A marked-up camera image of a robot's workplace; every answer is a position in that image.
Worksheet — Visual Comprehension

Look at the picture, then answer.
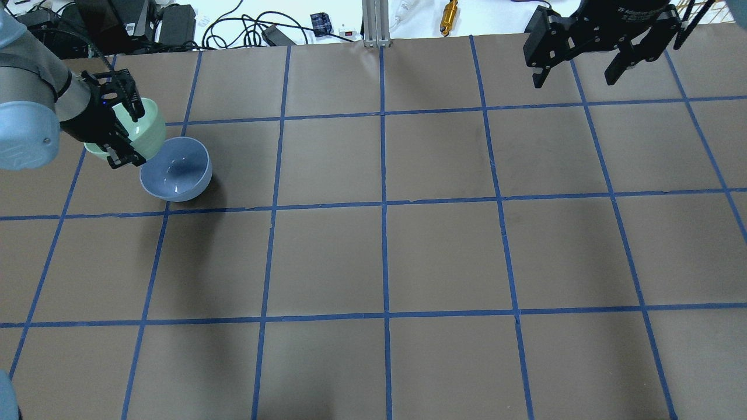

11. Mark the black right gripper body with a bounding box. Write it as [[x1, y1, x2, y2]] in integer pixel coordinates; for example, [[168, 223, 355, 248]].
[[523, 1, 682, 66]]

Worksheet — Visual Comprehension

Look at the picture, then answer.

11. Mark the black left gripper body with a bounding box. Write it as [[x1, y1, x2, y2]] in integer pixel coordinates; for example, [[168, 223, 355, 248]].
[[61, 70, 130, 152]]

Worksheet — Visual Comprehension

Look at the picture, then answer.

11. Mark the green bowl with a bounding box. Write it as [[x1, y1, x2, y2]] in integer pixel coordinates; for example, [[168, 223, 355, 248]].
[[114, 98, 166, 160]]

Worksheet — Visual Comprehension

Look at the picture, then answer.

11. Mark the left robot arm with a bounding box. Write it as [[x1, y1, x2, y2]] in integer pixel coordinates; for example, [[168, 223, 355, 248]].
[[1, 10, 163, 171]]

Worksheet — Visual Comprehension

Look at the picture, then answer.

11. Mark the blue bowl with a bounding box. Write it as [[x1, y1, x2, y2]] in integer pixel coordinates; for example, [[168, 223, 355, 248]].
[[139, 136, 213, 202]]

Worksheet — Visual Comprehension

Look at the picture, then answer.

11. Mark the black power brick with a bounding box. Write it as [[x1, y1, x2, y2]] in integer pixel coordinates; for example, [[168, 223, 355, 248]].
[[158, 3, 197, 46]]

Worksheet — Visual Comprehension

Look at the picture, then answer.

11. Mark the black power adapter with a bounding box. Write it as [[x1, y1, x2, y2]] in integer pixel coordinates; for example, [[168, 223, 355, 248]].
[[261, 26, 296, 46]]

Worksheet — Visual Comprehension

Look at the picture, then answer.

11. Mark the small blue device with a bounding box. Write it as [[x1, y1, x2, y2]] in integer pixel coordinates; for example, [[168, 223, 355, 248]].
[[310, 12, 333, 38]]

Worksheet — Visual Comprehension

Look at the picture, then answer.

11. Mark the aluminium frame post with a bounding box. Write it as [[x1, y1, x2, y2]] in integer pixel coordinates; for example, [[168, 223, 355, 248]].
[[362, 0, 390, 48]]

